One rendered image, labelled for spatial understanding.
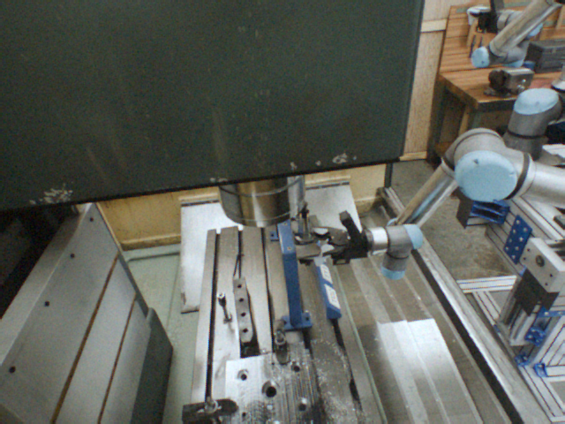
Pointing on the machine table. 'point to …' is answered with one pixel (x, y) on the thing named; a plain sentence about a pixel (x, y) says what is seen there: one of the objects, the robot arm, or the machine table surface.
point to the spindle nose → (263, 200)
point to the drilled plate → (259, 366)
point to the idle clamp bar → (243, 313)
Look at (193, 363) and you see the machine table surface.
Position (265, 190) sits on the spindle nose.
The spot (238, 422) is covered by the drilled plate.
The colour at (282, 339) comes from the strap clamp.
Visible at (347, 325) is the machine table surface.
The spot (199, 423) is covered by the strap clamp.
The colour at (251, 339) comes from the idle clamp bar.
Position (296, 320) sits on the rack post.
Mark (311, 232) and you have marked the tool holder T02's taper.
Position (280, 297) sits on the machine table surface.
